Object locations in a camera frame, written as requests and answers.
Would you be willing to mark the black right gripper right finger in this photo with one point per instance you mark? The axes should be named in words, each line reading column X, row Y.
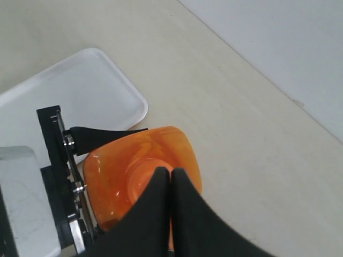
column 197, row 229

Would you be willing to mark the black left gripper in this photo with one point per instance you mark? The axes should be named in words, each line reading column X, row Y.
column 64, row 182

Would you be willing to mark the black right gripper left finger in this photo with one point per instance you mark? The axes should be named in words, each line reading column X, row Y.
column 144, row 230

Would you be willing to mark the orange pump soap bottle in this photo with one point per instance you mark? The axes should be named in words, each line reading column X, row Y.
column 117, row 173

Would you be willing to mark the white rectangular foam tray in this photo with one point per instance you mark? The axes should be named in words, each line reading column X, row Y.
column 90, row 90

